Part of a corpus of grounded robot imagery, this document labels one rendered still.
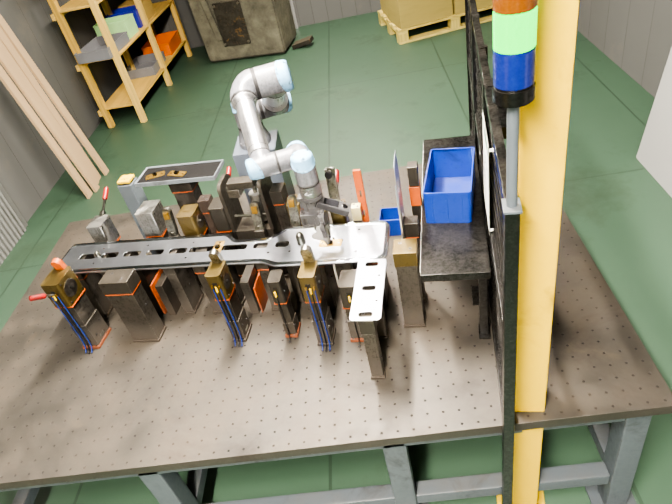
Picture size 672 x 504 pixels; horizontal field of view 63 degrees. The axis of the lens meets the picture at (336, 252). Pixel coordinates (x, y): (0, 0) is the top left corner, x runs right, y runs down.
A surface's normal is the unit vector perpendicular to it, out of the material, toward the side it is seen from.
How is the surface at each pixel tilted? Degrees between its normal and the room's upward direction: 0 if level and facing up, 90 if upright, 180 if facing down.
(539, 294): 90
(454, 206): 90
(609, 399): 0
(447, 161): 90
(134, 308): 90
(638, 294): 0
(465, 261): 0
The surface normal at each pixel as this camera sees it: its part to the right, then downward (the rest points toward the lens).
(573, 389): -0.18, -0.77
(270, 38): -0.17, 0.64
